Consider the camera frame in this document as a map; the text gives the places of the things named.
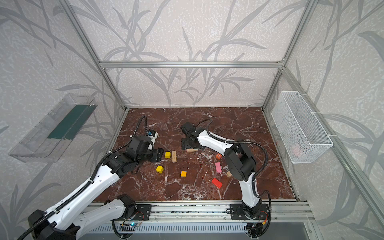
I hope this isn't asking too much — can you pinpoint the natural wood long block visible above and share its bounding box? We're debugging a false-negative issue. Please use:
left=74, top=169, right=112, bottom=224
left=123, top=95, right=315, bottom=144
left=172, top=151, right=177, bottom=163

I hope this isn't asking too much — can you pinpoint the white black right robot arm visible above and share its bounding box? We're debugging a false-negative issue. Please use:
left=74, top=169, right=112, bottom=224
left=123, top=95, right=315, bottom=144
left=181, top=122, right=269, bottom=220

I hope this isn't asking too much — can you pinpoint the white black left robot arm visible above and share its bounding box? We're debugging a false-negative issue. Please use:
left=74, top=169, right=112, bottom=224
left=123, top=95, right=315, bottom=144
left=19, top=125, right=164, bottom=240

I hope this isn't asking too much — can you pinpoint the pink rectangular block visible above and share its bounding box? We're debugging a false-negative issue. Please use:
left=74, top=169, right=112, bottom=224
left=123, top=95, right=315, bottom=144
left=215, top=162, right=222, bottom=173

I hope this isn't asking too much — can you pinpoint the red flat block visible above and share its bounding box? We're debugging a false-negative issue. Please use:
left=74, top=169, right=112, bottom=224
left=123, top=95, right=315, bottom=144
left=211, top=178, right=223, bottom=189

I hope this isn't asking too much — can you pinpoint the yellow cube front left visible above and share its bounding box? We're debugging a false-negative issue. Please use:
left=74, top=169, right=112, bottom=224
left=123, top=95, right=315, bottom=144
left=156, top=166, right=164, bottom=174

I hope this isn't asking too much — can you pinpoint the pink item in basket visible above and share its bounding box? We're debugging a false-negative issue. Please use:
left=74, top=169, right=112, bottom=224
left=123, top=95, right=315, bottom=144
left=292, top=144, right=305, bottom=160

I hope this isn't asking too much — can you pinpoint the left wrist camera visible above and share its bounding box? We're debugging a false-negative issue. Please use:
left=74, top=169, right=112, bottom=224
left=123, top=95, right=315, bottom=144
left=147, top=129, right=158, bottom=138

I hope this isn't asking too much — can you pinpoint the aluminium frame horizontal bar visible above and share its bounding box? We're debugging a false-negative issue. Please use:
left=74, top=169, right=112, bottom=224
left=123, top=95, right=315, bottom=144
left=100, top=61, right=283, bottom=69

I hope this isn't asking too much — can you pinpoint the clear plastic wall bin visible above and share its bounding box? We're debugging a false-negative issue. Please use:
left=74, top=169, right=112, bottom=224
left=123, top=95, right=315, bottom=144
left=9, top=94, right=98, bottom=163

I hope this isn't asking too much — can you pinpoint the white wire mesh basket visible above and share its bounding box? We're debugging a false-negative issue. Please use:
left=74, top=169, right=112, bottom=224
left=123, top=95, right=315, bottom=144
left=272, top=91, right=333, bottom=164

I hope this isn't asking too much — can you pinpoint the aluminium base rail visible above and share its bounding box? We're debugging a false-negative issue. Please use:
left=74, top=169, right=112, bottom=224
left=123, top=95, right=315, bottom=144
left=137, top=200, right=316, bottom=223

